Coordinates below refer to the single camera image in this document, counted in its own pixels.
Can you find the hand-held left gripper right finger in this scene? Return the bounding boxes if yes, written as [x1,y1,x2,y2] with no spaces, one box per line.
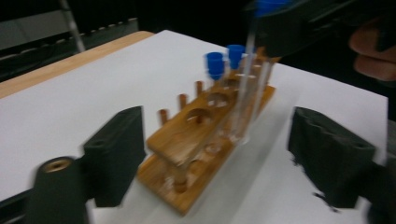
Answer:
[288,105,376,209]

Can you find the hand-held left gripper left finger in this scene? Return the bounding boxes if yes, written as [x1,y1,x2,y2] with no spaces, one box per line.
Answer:
[82,105,148,208]

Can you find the blue-capped glass test tube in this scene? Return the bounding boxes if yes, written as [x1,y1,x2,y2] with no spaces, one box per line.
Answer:
[226,44,247,78]
[228,0,295,146]
[205,51,227,94]

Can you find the wooden test tube rack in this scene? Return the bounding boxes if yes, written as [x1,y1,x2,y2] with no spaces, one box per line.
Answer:
[136,46,276,217]

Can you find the white table mat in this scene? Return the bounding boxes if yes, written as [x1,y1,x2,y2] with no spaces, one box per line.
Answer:
[0,29,390,224]

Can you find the grey metal stand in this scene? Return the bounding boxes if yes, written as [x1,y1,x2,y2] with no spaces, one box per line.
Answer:
[0,0,87,54]

